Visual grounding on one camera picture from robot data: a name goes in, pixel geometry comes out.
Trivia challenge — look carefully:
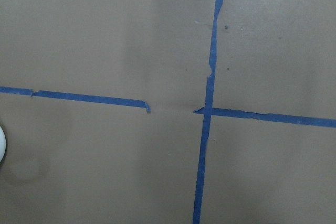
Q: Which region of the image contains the white smiley face mug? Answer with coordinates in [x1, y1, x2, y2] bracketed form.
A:
[0, 127, 6, 162]

